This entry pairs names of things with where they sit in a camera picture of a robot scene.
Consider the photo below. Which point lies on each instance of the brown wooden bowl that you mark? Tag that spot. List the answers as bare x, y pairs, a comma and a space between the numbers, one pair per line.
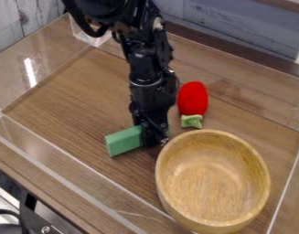
213, 181

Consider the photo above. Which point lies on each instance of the black metal table bracket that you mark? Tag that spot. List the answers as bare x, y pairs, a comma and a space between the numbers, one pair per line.
41, 219

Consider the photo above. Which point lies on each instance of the red plush strawberry toy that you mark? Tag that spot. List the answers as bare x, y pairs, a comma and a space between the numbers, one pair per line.
193, 101

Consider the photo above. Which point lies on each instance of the green rectangular block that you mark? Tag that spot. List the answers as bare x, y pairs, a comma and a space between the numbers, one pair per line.
123, 141

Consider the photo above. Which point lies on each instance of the blue grey sofa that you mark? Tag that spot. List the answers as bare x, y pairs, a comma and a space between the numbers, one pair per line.
244, 21

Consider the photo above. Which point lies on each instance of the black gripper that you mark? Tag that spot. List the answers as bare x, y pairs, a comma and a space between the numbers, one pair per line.
151, 101

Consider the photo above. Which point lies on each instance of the clear acrylic front barrier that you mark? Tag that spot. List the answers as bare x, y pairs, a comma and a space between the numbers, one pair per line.
94, 203

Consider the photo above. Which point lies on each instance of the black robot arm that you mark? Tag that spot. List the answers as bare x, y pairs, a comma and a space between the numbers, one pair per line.
135, 24

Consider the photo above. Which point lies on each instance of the clear acrylic corner bracket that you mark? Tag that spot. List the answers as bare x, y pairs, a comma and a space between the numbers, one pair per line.
93, 41

